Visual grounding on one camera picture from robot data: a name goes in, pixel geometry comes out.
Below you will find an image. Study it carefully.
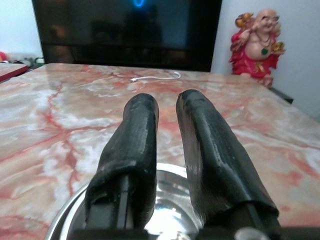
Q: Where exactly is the black flat television screen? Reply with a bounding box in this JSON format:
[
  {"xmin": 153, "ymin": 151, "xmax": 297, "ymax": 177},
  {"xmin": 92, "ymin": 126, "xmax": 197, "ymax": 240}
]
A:
[{"xmin": 31, "ymin": 0, "xmax": 223, "ymax": 73}]

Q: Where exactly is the red flat board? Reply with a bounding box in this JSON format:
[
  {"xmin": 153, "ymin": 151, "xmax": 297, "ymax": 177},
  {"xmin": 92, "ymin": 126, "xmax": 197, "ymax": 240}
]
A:
[{"xmin": 0, "ymin": 63, "xmax": 30, "ymax": 83}]

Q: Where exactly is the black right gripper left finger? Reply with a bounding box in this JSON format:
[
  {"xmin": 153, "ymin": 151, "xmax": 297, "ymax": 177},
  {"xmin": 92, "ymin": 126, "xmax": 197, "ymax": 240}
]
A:
[{"xmin": 84, "ymin": 93, "xmax": 160, "ymax": 230}]

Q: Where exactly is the white charging cable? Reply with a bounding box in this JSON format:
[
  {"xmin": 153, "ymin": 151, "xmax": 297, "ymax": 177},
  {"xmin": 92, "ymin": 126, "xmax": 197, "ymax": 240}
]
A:
[{"xmin": 129, "ymin": 71, "xmax": 182, "ymax": 83}]

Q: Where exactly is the shiny steel bowl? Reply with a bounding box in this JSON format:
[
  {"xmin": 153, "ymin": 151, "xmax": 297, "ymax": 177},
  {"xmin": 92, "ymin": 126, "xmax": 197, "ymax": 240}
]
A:
[{"xmin": 44, "ymin": 162, "xmax": 208, "ymax": 240}]

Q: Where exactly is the laughing buddha statue red robe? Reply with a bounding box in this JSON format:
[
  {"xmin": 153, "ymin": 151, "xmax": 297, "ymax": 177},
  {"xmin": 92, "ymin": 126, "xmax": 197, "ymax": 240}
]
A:
[{"xmin": 228, "ymin": 8, "xmax": 286, "ymax": 89}]

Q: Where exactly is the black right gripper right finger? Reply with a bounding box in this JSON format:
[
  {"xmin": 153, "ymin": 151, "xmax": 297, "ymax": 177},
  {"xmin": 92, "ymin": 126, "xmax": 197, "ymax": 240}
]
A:
[{"xmin": 175, "ymin": 89, "xmax": 281, "ymax": 230}]

